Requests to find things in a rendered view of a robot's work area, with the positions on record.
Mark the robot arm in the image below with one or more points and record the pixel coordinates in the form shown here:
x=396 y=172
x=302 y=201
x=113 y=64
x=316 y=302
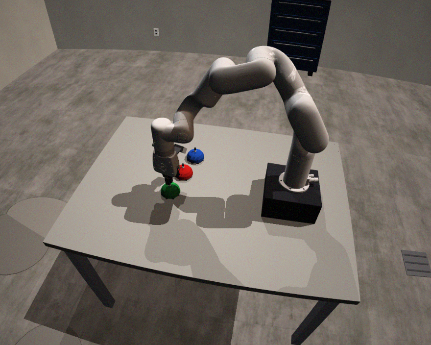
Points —
x=263 y=66

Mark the blue dome bell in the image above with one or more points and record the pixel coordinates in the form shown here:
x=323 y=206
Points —
x=195 y=156

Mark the red bell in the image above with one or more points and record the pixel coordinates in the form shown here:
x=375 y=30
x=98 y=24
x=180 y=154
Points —
x=185 y=172

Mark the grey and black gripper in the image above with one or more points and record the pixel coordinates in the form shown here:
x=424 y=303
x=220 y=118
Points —
x=168 y=166

